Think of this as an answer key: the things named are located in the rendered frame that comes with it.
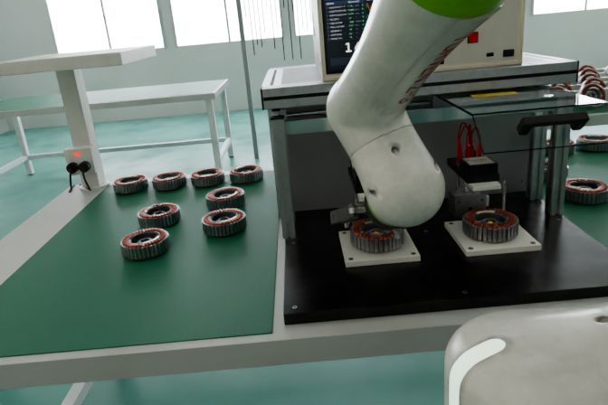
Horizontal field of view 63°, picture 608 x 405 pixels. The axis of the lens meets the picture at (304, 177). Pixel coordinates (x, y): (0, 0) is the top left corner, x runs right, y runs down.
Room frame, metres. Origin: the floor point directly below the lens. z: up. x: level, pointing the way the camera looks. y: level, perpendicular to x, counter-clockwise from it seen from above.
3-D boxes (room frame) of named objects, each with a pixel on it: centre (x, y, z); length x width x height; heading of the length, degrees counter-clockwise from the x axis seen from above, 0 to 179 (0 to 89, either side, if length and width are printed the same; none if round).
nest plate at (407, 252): (0.95, -0.14, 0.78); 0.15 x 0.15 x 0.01; 0
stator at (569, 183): (1.17, -0.71, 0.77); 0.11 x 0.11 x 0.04
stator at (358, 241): (0.95, -0.14, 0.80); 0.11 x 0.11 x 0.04
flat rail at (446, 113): (1.05, -0.26, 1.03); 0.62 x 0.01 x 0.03; 90
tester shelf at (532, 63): (1.27, -0.26, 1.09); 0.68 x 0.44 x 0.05; 90
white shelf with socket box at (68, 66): (1.54, 0.64, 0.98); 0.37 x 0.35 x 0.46; 90
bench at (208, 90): (4.31, 1.68, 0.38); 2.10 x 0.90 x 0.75; 90
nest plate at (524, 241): (0.95, -0.38, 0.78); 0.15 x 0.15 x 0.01; 0
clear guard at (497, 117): (0.96, -0.43, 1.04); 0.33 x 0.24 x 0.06; 0
